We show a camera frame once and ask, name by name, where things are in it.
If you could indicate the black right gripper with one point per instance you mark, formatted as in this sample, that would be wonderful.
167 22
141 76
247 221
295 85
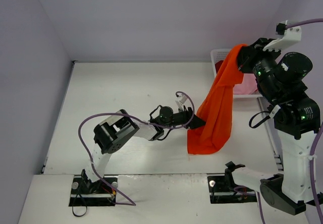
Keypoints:
245 58

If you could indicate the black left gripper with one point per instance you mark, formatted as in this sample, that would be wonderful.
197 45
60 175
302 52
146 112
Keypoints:
190 118

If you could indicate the orange t shirt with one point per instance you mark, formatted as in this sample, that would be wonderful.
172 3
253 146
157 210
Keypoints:
217 109

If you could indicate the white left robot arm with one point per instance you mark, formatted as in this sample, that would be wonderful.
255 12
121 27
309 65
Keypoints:
115 131

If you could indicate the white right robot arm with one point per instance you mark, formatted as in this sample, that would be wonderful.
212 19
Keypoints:
296 118

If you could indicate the pink t shirt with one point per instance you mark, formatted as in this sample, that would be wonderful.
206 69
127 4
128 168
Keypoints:
247 87

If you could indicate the white plastic basket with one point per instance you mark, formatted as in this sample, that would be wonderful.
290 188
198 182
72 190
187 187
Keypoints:
220 54

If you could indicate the dark red t shirt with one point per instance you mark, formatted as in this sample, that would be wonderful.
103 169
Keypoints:
218 65

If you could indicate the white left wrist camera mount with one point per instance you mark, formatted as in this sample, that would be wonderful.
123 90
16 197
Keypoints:
180 101

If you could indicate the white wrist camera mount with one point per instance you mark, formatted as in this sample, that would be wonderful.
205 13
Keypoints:
288 36
180 101

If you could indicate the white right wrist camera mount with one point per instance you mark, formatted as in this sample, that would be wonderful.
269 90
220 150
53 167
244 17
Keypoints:
288 36

